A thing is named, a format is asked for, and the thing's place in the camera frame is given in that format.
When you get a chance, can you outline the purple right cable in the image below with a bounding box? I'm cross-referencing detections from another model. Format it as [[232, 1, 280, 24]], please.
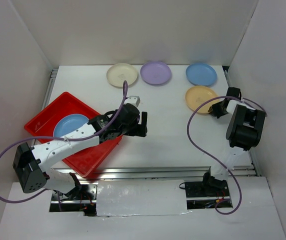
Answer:
[[186, 96, 266, 216]]

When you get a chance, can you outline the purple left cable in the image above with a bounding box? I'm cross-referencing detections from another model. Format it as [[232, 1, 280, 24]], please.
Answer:
[[0, 80, 129, 213]]

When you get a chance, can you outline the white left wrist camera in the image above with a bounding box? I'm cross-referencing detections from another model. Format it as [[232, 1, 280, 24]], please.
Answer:
[[123, 95, 141, 108]]

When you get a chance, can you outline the purple cable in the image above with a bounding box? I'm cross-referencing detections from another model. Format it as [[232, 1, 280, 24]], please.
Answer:
[[0, 80, 129, 213], [186, 96, 266, 216]]

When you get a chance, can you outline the white foil-edged panel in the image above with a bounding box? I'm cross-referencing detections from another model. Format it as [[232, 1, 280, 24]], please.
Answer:
[[96, 180, 189, 217]]

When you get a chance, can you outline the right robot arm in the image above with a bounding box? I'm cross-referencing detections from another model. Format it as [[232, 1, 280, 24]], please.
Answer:
[[200, 87, 266, 196]]

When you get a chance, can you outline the cream plate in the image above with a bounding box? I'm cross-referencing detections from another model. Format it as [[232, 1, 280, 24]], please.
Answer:
[[106, 63, 139, 88]]

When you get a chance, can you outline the aluminium front rail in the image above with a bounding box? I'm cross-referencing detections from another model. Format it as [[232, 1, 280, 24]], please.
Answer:
[[52, 164, 259, 181]]

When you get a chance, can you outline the red plastic bin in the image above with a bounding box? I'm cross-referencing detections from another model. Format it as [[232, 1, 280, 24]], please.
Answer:
[[24, 92, 122, 177]]

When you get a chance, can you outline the purple plate at back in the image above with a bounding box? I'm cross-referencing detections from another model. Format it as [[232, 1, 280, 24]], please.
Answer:
[[140, 61, 172, 86]]

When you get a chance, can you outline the orange plate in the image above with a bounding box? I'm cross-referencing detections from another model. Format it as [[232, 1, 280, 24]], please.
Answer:
[[185, 85, 218, 111]]

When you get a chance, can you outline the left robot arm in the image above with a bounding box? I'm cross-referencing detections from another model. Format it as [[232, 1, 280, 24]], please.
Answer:
[[13, 103, 148, 200]]

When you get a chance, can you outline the blue plate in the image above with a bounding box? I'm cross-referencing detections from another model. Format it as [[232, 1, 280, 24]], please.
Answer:
[[53, 113, 89, 137], [185, 63, 218, 87]]

